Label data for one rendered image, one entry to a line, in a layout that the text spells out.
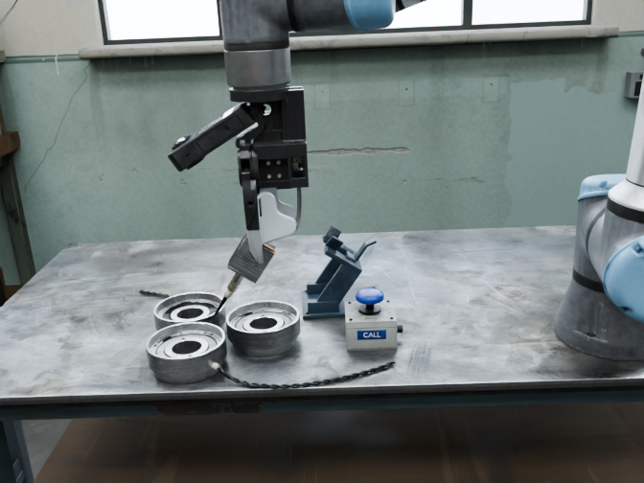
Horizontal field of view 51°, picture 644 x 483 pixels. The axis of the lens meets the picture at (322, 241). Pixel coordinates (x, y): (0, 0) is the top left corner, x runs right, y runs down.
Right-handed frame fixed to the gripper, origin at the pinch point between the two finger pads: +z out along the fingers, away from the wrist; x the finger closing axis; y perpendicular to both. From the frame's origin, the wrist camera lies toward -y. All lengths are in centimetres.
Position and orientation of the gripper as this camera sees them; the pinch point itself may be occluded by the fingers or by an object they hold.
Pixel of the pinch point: (255, 249)
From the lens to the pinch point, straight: 85.1
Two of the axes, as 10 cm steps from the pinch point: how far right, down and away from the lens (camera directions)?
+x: -0.4, -3.3, 9.4
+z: 0.4, 9.4, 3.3
